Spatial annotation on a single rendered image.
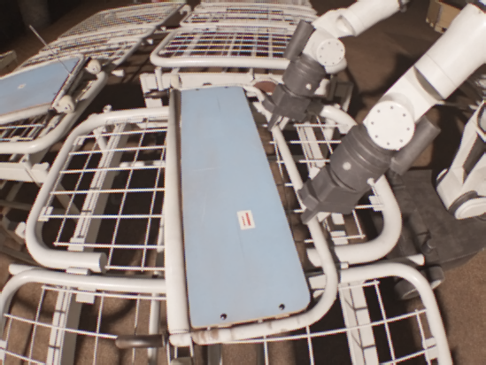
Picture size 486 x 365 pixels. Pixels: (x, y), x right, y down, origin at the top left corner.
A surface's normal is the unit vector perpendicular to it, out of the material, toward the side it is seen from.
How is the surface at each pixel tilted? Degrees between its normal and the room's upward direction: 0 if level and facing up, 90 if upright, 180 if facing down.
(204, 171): 2
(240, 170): 2
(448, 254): 0
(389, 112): 74
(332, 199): 90
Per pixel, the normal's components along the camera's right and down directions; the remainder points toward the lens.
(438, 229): 0.00, -0.66
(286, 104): 0.17, 0.74
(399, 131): -0.56, 0.41
